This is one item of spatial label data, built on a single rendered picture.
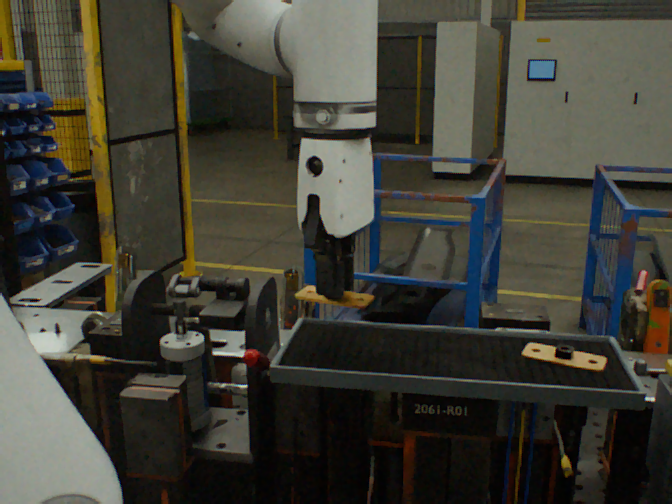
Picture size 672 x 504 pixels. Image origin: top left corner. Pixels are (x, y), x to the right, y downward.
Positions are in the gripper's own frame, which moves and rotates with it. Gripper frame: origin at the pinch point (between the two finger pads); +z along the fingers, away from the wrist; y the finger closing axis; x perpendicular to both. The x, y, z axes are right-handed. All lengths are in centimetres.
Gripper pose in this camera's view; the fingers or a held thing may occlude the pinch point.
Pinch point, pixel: (334, 274)
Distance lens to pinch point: 71.9
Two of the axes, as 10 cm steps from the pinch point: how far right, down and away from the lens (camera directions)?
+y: 4.2, -2.4, 8.8
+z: 0.0, 9.6, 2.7
